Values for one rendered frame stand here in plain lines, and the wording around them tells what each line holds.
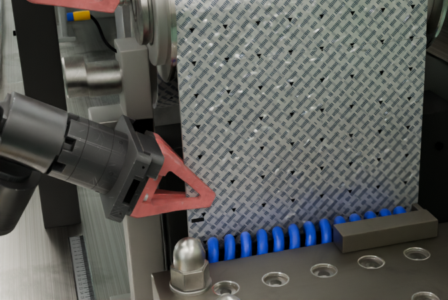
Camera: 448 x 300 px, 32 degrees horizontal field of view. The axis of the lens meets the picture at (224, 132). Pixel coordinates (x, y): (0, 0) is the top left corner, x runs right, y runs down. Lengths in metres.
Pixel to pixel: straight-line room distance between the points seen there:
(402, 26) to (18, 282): 0.54
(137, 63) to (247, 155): 0.14
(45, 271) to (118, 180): 0.34
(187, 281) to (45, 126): 0.17
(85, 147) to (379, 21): 0.28
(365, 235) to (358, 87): 0.14
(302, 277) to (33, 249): 0.46
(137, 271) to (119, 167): 0.20
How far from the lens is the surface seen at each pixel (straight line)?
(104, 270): 0.98
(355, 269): 0.71
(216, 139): 0.71
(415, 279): 0.70
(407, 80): 0.76
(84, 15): 0.78
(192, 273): 0.66
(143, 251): 0.83
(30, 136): 0.66
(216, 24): 0.68
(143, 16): 0.69
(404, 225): 0.74
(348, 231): 0.73
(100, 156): 0.67
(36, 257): 1.03
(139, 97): 0.76
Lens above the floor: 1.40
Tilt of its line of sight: 21 degrees down
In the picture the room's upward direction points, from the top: 3 degrees counter-clockwise
